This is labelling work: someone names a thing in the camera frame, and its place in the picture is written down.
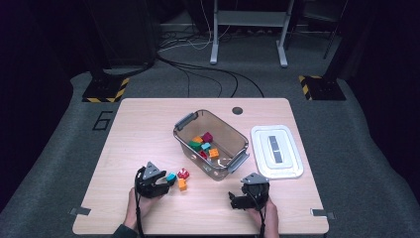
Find thick black floor cable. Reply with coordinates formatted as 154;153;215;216
155;54;265;98

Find translucent grey plastic container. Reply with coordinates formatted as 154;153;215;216
172;109;251;181

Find thin black floor cable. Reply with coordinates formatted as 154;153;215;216
197;69;240;98
171;63;192;98

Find dark cabinet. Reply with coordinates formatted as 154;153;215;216
98;0;158;68

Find person's right hand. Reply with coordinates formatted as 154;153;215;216
246;197;280;238

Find grey tape strip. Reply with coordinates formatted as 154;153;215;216
68;206;92;216
310;207;336;220

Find white plastic container lid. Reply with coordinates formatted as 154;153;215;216
250;124;305;180

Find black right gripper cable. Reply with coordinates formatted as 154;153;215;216
254;191;267;238

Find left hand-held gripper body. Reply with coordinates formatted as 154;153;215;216
134;161;171;199

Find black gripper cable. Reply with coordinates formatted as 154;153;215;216
133;167;147;238
254;191;267;238

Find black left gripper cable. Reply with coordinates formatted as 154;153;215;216
133;167;147;238

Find white metal table frame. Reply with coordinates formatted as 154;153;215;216
209;0;295;68

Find person's left hand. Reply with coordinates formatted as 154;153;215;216
123;187;162;232

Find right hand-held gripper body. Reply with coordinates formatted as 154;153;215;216
240;172;271;212

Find black stand base hazard stripes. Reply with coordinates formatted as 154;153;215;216
81;76;131;103
298;74;348;101

